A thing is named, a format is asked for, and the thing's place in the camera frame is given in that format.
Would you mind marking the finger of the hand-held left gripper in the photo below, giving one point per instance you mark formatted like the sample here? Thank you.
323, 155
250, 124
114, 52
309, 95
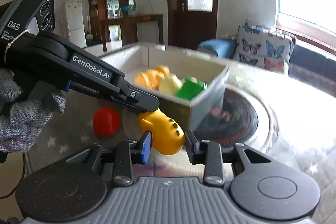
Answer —
143, 100

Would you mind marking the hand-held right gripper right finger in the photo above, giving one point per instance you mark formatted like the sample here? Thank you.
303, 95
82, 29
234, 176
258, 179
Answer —
189, 146

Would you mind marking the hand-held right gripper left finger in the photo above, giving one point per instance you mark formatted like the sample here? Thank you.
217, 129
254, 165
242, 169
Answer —
146, 148

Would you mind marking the orange rubber toy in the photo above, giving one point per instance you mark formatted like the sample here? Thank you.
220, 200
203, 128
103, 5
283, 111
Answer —
163, 70
148, 78

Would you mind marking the yellow rubber dinosaur toy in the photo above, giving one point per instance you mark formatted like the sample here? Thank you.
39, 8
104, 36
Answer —
165, 132

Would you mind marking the yellow plush chick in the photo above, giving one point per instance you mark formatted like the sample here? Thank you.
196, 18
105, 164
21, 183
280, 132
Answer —
170, 84

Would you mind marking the red plastic toy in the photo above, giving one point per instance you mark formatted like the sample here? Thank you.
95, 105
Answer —
106, 123

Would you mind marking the grey cardboard box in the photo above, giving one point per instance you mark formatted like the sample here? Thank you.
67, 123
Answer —
207, 106

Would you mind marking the green toy block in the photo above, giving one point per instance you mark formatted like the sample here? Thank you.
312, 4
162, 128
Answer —
189, 90

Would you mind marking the blue plastic container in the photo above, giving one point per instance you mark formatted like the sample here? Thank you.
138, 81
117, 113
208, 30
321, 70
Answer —
127, 9

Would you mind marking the person's left hand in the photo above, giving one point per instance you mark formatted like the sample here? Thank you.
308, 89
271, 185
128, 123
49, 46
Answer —
23, 119

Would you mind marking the white refrigerator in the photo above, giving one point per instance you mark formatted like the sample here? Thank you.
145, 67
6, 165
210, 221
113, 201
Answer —
75, 24

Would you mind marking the round patterned turntable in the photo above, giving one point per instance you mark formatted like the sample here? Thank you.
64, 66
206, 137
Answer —
236, 124

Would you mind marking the grey star quilted cover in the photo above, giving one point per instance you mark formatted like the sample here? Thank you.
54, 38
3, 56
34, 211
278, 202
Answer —
65, 140

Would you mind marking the wooden counter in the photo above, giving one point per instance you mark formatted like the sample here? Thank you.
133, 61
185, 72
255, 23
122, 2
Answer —
131, 19

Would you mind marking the blue sofa cushion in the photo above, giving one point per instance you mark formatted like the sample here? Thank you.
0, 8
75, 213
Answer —
219, 47

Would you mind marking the brown wooden door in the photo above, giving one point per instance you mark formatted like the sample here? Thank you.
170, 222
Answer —
178, 3

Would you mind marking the butterfly print pillow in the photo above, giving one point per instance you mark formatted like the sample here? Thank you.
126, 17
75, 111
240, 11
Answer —
262, 48

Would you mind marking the dark blue sofa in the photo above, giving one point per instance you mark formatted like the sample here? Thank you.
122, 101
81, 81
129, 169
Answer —
312, 66

